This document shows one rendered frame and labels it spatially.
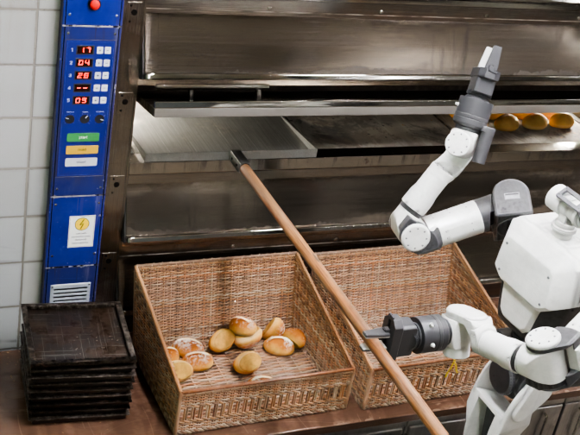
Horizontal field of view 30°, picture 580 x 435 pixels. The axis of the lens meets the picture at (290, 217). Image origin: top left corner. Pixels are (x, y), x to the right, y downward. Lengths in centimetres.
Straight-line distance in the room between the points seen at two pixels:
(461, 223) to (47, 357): 116
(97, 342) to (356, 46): 114
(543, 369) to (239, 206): 125
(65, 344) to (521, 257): 125
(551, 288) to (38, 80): 143
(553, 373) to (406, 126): 148
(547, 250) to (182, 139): 121
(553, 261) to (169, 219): 119
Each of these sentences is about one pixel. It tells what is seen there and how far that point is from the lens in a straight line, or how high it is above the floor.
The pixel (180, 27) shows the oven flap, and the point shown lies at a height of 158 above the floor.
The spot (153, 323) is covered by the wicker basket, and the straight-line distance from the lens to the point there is 316.
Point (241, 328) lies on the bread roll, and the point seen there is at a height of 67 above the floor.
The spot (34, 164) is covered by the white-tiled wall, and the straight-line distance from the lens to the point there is 308.
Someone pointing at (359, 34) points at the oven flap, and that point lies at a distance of 326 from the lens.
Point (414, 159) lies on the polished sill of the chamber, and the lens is 353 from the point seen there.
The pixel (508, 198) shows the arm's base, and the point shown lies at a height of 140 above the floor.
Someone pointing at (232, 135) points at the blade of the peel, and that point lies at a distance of 340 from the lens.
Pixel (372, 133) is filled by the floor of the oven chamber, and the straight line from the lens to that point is 361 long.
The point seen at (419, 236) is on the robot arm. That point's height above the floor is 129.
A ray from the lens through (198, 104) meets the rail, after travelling 296.
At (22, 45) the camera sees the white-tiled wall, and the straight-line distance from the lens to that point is 293.
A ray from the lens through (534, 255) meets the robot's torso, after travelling 270.
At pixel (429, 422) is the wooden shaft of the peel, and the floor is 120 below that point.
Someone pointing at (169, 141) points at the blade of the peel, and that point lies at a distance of 329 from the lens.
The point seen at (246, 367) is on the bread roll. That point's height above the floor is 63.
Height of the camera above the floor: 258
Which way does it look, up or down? 28 degrees down
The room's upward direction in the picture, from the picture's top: 11 degrees clockwise
